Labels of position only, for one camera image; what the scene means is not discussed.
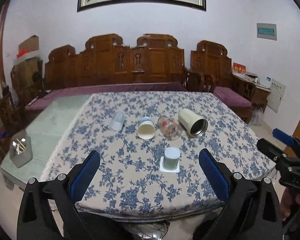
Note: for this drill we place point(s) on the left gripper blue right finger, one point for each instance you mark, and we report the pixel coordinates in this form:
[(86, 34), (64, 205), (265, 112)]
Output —
[(216, 173)]

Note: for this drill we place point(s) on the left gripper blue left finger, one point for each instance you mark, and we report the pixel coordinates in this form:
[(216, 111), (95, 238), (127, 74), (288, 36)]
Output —
[(81, 176)]

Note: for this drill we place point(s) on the green plastic cup square base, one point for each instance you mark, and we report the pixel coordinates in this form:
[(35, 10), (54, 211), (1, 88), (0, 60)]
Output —
[(169, 162)]

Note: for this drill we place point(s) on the cream steel thermos cup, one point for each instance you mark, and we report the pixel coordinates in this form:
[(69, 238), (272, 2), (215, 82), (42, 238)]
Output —
[(194, 124)]

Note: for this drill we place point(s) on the clear plastic cup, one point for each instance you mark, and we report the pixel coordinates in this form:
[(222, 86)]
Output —
[(117, 121)]

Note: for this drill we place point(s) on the white paper cup blue rim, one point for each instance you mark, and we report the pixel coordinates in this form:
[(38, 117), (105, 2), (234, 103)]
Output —
[(146, 129)]

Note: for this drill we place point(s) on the person's right hand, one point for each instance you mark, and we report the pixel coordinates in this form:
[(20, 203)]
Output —
[(289, 198)]

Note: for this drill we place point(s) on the green glass table cover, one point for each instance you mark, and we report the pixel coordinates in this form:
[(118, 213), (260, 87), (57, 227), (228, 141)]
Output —
[(42, 135)]

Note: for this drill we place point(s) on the grey metal utensil box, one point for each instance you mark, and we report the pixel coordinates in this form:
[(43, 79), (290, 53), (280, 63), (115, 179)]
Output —
[(20, 149)]

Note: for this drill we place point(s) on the clear glass jar red print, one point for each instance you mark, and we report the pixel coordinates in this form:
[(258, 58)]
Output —
[(169, 128)]

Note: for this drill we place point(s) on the white leaning board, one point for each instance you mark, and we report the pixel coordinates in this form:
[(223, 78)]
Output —
[(276, 96)]

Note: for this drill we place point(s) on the blue floral tablecloth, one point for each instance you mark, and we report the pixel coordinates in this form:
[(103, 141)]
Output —
[(129, 183)]

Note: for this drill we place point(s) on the purple seat cushion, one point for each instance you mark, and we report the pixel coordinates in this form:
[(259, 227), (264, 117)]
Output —
[(231, 98)]

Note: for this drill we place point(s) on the purple sofa bench cushion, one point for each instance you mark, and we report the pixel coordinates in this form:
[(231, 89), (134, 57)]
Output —
[(43, 103)]

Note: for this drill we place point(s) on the wooden side table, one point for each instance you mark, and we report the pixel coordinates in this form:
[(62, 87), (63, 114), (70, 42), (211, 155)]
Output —
[(253, 92)]

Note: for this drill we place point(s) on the red sign card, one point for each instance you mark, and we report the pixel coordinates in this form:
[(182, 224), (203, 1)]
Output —
[(239, 69)]

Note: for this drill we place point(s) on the wooden cabinet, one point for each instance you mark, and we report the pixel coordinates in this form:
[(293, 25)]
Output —
[(26, 79)]

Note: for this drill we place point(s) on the carved wooden sofa bench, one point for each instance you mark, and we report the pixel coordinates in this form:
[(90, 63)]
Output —
[(106, 61)]

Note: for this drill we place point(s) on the carved wooden armchair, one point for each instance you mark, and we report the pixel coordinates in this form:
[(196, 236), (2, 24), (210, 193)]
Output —
[(211, 60)]

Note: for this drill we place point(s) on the cardboard box on cabinet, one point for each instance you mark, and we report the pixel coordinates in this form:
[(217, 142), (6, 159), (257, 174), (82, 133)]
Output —
[(30, 44)]

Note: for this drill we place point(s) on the grey wall electrical panel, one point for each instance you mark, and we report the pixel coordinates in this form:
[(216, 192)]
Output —
[(266, 31)]

